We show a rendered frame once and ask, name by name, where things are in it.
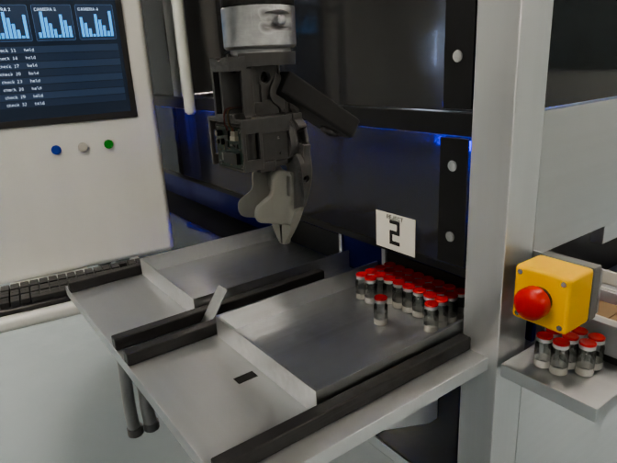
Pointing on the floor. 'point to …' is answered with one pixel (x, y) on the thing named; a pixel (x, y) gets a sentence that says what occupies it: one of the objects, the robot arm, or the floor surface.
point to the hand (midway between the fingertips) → (288, 231)
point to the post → (501, 212)
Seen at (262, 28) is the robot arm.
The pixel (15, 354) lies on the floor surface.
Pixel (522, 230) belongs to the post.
